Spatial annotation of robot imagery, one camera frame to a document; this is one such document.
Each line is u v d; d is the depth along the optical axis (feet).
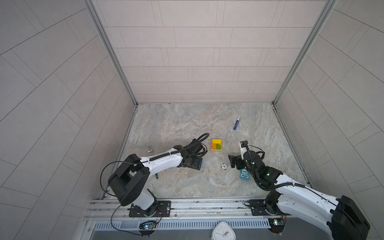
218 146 2.99
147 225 2.11
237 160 2.38
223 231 2.10
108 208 2.35
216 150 2.99
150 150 2.98
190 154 2.05
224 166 2.78
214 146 2.99
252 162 1.94
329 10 2.36
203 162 2.54
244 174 2.64
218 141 3.00
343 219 1.28
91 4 2.32
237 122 3.44
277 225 2.24
